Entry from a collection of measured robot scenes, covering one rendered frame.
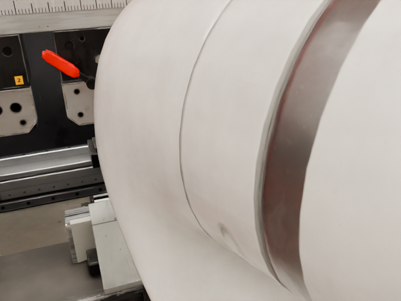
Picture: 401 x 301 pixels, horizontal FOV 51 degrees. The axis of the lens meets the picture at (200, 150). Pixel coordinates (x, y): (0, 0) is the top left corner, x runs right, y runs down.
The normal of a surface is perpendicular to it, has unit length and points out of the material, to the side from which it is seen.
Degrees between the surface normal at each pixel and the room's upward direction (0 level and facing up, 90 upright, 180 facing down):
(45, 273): 0
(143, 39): 53
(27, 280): 0
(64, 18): 90
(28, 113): 90
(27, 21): 90
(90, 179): 90
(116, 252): 0
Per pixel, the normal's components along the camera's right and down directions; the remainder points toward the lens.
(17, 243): -0.04, -0.92
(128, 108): -0.78, 0.13
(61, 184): 0.32, 0.36
